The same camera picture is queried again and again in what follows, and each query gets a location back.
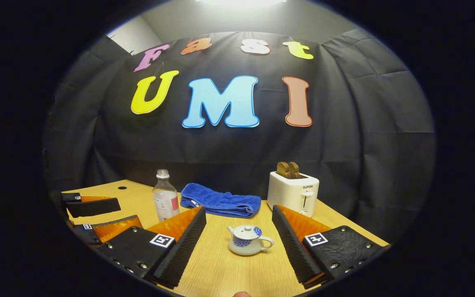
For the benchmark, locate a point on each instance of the clear plastic water bottle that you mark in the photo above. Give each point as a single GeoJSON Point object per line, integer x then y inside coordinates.
{"type": "Point", "coordinates": [165, 202]}

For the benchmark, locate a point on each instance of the white blue teacup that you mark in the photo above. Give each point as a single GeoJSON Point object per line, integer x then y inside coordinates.
{"type": "Point", "coordinates": [245, 248]}

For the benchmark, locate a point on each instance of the white toaster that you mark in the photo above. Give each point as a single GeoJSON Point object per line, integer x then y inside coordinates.
{"type": "Point", "coordinates": [291, 192]}

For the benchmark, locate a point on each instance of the folded blue towel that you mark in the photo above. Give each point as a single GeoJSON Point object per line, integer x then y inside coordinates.
{"type": "Point", "coordinates": [221, 200]}

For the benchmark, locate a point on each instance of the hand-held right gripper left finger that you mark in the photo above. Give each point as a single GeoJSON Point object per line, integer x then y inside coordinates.
{"type": "Point", "coordinates": [179, 251]}

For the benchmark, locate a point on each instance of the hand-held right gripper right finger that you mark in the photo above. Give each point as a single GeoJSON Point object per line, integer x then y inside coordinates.
{"type": "Point", "coordinates": [295, 251]}

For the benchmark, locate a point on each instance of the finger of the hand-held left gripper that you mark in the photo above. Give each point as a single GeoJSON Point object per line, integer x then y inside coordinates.
{"type": "Point", "coordinates": [81, 233]}
{"type": "Point", "coordinates": [93, 207]}

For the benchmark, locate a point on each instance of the brown bread slice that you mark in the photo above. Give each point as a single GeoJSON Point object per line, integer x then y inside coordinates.
{"type": "Point", "coordinates": [283, 170]}
{"type": "Point", "coordinates": [295, 170]}

